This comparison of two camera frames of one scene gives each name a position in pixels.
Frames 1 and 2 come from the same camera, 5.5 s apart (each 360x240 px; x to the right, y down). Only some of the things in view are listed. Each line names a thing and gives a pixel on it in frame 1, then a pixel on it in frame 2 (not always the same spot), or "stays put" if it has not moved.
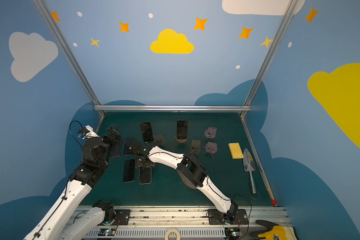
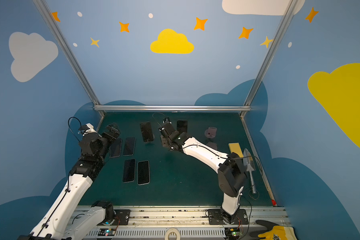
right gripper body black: [137, 148] → [164, 126]
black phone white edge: [145, 175] stays put
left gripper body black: [111, 136] stays put
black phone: [127, 142] stays put
